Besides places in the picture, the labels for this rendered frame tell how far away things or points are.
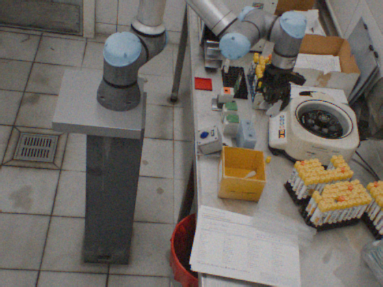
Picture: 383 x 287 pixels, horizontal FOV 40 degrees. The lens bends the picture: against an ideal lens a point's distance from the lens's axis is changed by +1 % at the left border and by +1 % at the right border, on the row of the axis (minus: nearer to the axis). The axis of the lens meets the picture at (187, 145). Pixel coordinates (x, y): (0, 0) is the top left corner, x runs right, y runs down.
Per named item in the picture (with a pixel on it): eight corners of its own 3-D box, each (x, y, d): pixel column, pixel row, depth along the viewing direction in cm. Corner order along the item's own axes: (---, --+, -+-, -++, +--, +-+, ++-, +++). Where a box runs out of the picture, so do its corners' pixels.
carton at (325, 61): (267, 59, 218) (277, 29, 208) (333, 66, 222) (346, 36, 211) (275, 97, 201) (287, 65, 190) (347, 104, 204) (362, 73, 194)
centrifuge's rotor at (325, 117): (295, 113, 187) (301, 98, 182) (337, 122, 187) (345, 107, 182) (296, 143, 176) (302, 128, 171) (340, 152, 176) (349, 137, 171)
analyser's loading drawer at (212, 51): (202, 37, 219) (204, 26, 216) (217, 39, 220) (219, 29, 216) (204, 66, 205) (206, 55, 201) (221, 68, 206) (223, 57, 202)
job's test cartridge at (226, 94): (217, 99, 192) (220, 86, 188) (230, 100, 193) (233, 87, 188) (217, 106, 190) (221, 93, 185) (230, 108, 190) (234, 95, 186)
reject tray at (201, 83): (193, 78, 202) (194, 76, 201) (210, 80, 203) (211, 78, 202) (194, 89, 197) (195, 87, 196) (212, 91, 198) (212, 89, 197)
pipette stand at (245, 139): (230, 139, 180) (236, 118, 173) (249, 140, 181) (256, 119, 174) (234, 160, 173) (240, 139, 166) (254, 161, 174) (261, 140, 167)
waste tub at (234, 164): (216, 166, 170) (222, 145, 163) (256, 171, 171) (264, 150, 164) (217, 197, 160) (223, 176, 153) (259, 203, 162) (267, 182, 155)
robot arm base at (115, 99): (91, 106, 175) (91, 83, 168) (102, 80, 186) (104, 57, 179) (135, 115, 175) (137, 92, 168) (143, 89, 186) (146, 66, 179)
